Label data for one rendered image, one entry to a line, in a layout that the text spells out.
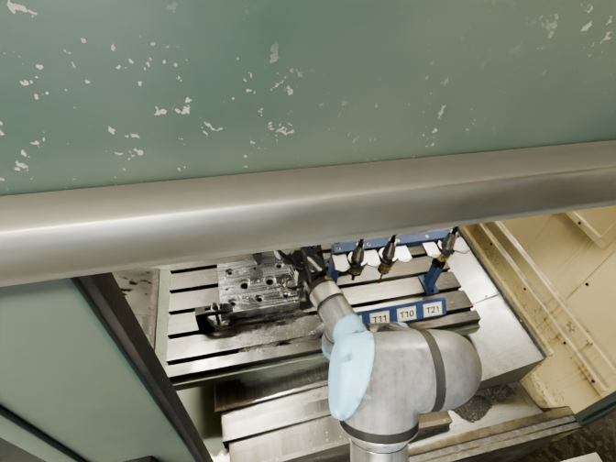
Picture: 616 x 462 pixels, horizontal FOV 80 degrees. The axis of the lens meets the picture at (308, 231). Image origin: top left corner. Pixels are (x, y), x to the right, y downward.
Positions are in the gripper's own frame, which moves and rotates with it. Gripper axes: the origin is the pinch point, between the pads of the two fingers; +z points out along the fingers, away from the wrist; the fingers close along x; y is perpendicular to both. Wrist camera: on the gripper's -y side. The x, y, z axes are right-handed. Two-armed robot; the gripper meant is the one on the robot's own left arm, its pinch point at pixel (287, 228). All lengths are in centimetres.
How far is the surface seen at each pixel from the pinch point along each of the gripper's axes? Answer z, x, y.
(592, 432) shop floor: -93, 148, 139
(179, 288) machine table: 32, -31, 54
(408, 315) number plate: -20, 44, 49
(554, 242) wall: -29, 92, 19
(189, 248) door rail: -47, -30, -59
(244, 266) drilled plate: 25, -5, 45
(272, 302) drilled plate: 4.7, -2.2, 44.2
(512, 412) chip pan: -64, 71, 75
